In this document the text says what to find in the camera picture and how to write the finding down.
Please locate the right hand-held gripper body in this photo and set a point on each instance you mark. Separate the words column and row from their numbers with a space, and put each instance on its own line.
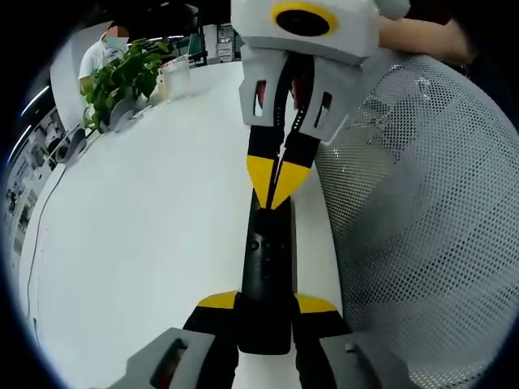
column 344, row 36

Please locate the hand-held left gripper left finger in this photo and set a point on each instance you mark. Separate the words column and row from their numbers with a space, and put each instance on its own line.
column 190, row 356

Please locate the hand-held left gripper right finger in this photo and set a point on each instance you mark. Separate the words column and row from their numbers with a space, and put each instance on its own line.
column 336, row 360

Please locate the black remote control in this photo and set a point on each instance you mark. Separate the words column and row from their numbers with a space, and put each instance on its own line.
column 267, row 267

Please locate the clear plastic cup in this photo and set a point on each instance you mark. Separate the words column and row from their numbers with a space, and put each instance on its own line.
column 176, row 79

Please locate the white mesh office chair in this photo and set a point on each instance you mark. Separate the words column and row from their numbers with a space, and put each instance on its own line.
column 438, row 210

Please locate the grey curved device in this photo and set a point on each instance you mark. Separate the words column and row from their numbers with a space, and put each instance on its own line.
column 121, row 115
column 73, row 146

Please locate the green potted plant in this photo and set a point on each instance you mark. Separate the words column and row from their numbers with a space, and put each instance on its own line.
column 121, row 77

